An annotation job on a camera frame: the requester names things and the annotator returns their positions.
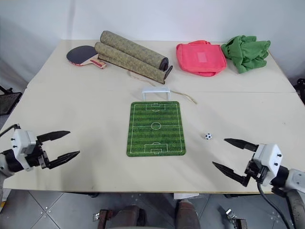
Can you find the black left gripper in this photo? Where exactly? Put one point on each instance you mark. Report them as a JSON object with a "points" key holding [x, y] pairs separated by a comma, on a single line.
{"points": [[35, 156]]}

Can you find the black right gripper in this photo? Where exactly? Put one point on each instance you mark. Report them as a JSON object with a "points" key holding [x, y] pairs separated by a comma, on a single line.
{"points": [[258, 170]]}

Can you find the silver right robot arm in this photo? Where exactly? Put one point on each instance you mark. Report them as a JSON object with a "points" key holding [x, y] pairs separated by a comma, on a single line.
{"points": [[295, 179]]}

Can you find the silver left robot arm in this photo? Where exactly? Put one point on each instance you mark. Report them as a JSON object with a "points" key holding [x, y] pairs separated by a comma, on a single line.
{"points": [[7, 162]]}

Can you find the tiny soccer ball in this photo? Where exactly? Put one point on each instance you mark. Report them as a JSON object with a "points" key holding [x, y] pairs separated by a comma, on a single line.
{"points": [[208, 136]]}

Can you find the green soccer field mat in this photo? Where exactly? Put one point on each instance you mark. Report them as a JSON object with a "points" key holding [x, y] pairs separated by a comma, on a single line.
{"points": [[156, 130]]}

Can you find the small white goal frame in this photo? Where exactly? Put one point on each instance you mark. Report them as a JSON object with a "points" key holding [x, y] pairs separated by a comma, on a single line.
{"points": [[156, 90]]}

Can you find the black mesh chair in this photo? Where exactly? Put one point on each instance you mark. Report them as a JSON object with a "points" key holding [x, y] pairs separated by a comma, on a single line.
{"points": [[8, 103]]}

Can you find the brown rounded shape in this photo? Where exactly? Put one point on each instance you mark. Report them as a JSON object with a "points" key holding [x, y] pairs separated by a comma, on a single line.
{"points": [[187, 214]]}

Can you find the table tennis paddle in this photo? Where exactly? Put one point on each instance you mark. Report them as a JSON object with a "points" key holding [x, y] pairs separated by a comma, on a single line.
{"points": [[81, 55]]}

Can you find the black equipment stand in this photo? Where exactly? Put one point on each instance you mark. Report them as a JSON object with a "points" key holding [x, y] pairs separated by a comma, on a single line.
{"points": [[300, 84]]}

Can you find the dark grey rounded shape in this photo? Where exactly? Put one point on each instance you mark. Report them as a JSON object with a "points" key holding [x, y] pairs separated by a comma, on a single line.
{"points": [[129, 217]]}

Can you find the crumpled green cloth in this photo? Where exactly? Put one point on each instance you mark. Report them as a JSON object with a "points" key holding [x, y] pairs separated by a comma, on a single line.
{"points": [[245, 53]]}

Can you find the pink fabric bag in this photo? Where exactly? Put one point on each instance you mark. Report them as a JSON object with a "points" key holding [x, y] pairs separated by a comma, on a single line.
{"points": [[201, 59]]}

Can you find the rolled olive scroll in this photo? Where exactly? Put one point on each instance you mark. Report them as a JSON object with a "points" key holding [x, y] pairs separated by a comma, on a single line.
{"points": [[133, 56]]}

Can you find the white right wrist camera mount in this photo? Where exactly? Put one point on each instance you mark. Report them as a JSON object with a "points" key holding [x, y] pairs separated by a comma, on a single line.
{"points": [[269, 155]]}

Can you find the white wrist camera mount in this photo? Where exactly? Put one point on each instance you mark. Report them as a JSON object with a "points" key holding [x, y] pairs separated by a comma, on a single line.
{"points": [[22, 145], [269, 155]]}

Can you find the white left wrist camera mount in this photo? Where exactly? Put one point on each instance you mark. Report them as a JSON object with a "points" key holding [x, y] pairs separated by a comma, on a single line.
{"points": [[22, 145]]}

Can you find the rusty metal bracket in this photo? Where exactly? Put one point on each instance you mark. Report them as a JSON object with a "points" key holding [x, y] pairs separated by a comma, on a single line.
{"points": [[102, 218], [236, 218]]}

